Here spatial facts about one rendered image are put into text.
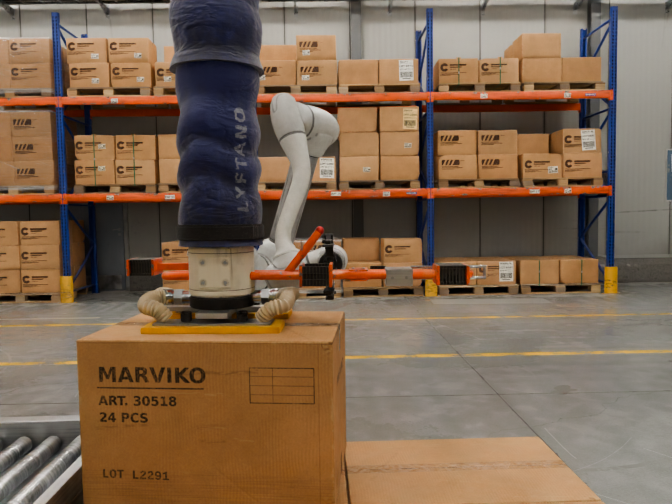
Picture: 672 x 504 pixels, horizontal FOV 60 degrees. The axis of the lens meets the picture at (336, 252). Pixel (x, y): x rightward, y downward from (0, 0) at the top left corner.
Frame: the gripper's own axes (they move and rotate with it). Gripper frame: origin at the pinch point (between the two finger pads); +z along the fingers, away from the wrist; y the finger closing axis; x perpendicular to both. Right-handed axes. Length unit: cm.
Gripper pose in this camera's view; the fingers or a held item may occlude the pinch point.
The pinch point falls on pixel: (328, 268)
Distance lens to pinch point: 166.0
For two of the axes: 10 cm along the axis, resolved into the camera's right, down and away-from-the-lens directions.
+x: -10.0, 0.2, 0.3
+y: 0.2, 10.0, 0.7
